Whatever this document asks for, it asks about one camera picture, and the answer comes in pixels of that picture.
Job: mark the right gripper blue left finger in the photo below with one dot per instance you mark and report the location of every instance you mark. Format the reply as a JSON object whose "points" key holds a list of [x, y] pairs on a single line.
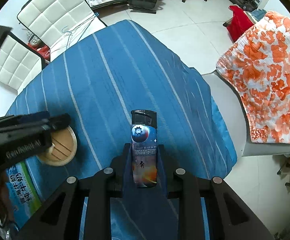
{"points": [[127, 177]]}

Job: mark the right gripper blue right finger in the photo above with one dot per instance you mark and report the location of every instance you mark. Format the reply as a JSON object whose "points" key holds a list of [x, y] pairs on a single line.
{"points": [[161, 169]]}

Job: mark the space print lighter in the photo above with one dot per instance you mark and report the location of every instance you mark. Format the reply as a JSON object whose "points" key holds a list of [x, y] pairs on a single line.
{"points": [[144, 148]]}

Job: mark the gold tape roll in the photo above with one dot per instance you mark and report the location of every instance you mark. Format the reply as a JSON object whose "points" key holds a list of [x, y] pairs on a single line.
{"points": [[63, 149]]}

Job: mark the blue milk carton box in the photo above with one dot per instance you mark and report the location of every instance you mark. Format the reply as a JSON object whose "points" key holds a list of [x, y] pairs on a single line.
{"points": [[23, 195]]}

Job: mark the left white padded chair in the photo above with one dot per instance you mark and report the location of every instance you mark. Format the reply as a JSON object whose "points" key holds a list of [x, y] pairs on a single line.
{"points": [[19, 64]]}

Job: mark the white padded chair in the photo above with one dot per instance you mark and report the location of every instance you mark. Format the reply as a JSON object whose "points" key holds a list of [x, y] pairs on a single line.
{"points": [[46, 19], [19, 64]]}

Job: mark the red plastic bag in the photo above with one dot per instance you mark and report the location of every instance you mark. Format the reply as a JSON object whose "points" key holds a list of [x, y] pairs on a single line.
{"points": [[42, 50]]}

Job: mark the blue striped tablecloth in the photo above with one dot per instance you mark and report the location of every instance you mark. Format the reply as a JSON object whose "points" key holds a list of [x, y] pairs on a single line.
{"points": [[104, 77]]}

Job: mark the right white padded chair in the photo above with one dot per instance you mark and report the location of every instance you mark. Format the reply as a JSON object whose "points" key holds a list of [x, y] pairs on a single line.
{"points": [[46, 19]]}

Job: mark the red cloth item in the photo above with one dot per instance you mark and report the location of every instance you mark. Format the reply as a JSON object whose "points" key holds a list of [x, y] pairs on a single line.
{"points": [[238, 24]]}

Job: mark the wire clothes hangers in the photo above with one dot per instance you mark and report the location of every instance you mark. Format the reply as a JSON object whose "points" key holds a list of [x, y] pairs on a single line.
{"points": [[70, 34]]}

